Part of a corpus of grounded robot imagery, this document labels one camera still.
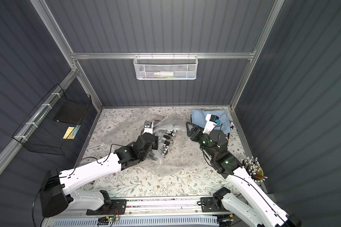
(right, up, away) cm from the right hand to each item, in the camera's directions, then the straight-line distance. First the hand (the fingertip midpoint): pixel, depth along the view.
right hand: (189, 125), depth 67 cm
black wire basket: (-72, -1, +7) cm, 72 cm away
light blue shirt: (+10, +4, +33) cm, 35 cm away
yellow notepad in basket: (-56, -4, -2) cm, 56 cm away
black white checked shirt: (-12, -12, +29) cm, 34 cm away
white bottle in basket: (-13, +33, +26) cm, 45 cm away
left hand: (-17, -6, +9) cm, 20 cm away
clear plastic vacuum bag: (-5, -19, +28) cm, 34 cm away
